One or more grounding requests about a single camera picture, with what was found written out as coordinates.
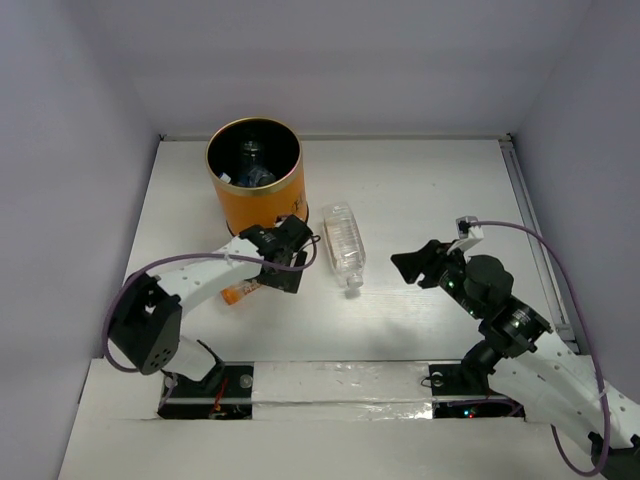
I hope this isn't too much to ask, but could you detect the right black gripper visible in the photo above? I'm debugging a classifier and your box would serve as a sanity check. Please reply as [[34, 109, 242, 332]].
[[391, 237, 484, 318]]

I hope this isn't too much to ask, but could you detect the square clear plastic bottle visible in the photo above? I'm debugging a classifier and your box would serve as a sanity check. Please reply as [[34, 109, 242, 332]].
[[322, 202, 366, 297]]

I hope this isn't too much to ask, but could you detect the orange label plastic bottle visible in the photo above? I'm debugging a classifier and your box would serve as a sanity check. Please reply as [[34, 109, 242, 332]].
[[220, 281, 261, 305]]

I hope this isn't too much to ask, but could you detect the slim clear plastic bottle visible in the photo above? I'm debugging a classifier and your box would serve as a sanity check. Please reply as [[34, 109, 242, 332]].
[[240, 140, 266, 174]]

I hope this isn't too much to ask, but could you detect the blue label plastic bottle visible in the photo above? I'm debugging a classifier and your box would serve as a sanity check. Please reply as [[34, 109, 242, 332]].
[[218, 166, 276, 188]]

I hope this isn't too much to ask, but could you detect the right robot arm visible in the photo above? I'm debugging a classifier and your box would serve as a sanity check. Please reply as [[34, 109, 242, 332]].
[[391, 240, 639, 479]]

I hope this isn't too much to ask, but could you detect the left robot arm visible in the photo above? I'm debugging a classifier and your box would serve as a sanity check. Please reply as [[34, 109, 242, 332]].
[[102, 215, 319, 395]]

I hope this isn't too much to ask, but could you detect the orange cylindrical bin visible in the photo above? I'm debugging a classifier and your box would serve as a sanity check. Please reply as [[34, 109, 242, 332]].
[[205, 117, 309, 235]]

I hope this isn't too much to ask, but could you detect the silver taped base bar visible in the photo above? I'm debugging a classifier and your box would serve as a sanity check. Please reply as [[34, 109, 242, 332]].
[[158, 361, 525, 421]]

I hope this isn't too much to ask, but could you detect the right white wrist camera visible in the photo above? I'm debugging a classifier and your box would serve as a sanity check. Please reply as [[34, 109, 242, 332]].
[[447, 216, 484, 255]]

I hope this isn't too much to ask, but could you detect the aluminium rail right edge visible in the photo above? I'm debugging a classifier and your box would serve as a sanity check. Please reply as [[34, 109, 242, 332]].
[[498, 132, 581, 351]]

